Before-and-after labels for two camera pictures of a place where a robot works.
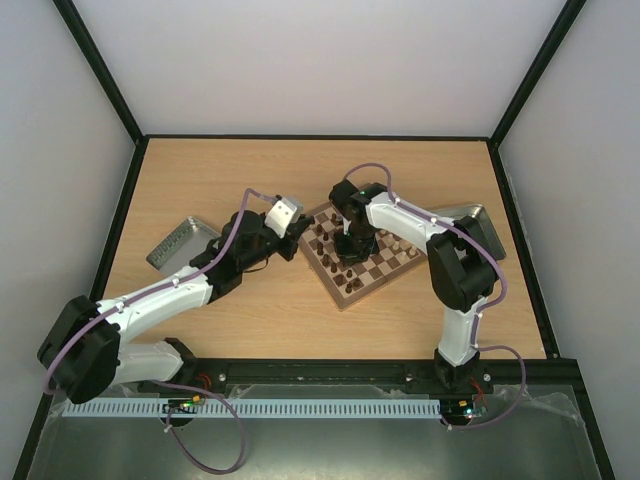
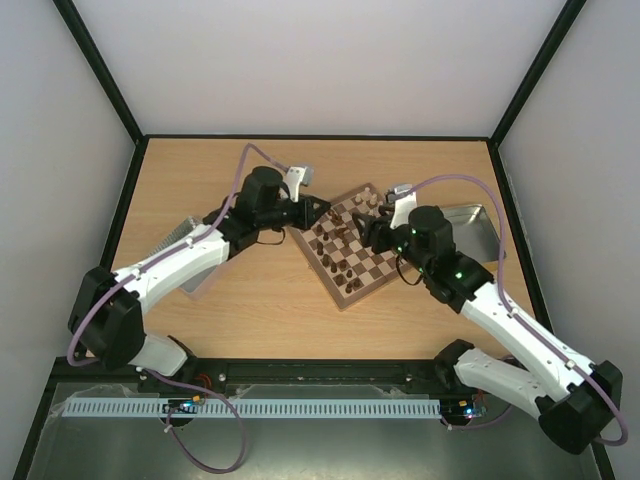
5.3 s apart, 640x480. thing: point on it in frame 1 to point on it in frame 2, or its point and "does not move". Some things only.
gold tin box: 478,224 does not move
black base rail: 424,374 does not move
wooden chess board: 344,283 does not move
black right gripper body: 351,245 to 377,236
